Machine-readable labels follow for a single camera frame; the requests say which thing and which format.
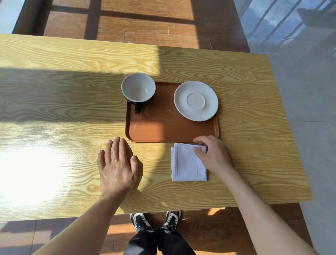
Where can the person's left hand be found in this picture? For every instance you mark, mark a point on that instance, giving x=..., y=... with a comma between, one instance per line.
x=115, y=173

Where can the person's right hand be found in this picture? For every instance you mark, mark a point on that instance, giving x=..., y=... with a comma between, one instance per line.
x=217, y=157

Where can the person's left little finger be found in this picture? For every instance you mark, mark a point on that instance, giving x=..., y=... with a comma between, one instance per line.
x=101, y=160

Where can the person's left thumb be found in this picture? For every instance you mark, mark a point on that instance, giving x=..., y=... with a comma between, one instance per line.
x=134, y=168

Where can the person's right thumb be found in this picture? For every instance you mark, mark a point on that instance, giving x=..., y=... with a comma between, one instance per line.
x=200, y=154

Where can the person's left middle finger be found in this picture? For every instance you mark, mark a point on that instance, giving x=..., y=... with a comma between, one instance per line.
x=116, y=148

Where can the white cloth napkin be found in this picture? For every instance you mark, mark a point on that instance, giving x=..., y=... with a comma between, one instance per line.
x=186, y=165

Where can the person's right forearm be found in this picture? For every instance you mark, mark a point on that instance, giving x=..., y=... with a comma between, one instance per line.
x=262, y=215

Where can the person's left forearm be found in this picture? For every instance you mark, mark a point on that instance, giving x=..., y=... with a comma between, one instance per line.
x=86, y=223

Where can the brown wooden serving tray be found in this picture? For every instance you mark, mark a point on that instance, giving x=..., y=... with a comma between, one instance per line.
x=162, y=123

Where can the white round saucer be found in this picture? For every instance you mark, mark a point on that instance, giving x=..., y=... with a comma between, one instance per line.
x=196, y=101

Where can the person's left black-white sneaker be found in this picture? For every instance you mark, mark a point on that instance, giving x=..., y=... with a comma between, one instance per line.
x=140, y=222

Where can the person's black-white sneaker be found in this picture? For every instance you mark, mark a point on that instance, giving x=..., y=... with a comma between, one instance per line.
x=172, y=219
x=140, y=222

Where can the person's right black-white sneaker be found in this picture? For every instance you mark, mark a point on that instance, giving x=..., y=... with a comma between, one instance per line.
x=172, y=219

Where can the black cup with white inside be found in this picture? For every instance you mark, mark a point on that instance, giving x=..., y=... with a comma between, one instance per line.
x=138, y=88

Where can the person's black trousers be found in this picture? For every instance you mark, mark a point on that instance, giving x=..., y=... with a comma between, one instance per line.
x=157, y=243

